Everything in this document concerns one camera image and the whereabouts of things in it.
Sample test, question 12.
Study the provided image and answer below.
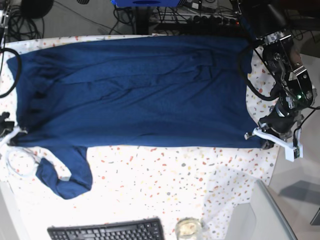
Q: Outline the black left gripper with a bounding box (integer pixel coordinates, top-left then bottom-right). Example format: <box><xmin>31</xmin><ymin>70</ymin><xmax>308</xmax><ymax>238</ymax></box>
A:
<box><xmin>258</xmin><ymin>102</ymin><xmax>304</xmax><ymax>150</ymax></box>

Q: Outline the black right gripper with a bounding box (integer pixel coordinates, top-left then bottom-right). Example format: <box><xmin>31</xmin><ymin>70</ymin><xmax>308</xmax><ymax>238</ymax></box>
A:
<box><xmin>0</xmin><ymin>112</ymin><xmax>15</xmax><ymax>139</ymax></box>

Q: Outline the dark blue t-shirt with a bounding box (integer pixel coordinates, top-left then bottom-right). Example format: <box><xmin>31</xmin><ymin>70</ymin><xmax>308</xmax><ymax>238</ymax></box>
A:
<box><xmin>7</xmin><ymin>35</ymin><xmax>261</xmax><ymax>200</ymax></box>

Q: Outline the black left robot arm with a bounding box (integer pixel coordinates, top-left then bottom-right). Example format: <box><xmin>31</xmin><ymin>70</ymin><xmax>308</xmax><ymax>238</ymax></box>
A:
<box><xmin>231</xmin><ymin>0</ymin><xmax>317</xmax><ymax>152</ymax></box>

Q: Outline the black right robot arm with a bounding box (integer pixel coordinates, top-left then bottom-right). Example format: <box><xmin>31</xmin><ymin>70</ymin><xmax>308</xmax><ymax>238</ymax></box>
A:
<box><xmin>0</xmin><ymin>0</ymin><xmax>22</xmax><ymax>140</ymax></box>

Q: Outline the terrazzo patterned table cloth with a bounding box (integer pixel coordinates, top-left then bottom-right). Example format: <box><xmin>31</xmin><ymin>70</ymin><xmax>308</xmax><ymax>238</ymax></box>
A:
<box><xmin>0</xmin><ymin>35</ymin><xmax>279</xmax><ymax>240</ymax></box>

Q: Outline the clear glass jar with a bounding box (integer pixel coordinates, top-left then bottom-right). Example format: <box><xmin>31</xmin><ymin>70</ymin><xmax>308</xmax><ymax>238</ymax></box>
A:
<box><xmin>175</xmin><ymin>217</ymin><xmax>203</xmax><ymax>240</ymax></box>

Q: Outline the black power strip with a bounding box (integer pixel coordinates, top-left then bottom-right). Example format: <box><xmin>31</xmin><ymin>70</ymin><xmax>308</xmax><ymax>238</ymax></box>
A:
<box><xmin>151</xmin><ymin>11</ymin><xmax>240</xmax><ymax>27</ymax></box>

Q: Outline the black computer keyboard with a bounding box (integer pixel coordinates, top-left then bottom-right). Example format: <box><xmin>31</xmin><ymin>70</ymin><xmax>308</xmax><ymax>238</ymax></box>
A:
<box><xmin>47</xmin><ymin>218</ymin><xmax>165</xmax><ymax>240</ymax></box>

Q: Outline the blue box with oval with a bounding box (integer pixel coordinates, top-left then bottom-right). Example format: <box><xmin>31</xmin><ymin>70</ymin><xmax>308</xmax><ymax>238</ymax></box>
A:
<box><xmin>111</xmin><ymin>0</ymin><xmax>186</xmax><ymax>8</ymax></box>

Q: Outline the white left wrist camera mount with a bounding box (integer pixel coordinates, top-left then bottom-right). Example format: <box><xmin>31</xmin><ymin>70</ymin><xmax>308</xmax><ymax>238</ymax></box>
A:
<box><xmin>244</xmin><ymin>127</ymin><xmax>304</xmax><ymax>162</ymax></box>

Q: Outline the coiled white cable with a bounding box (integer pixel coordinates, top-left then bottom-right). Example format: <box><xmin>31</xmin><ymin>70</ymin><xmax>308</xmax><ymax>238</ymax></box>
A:
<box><xmin>4</xmin><ymin>146</ymin><xmax>43</xmax><ymax>180</ymax></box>

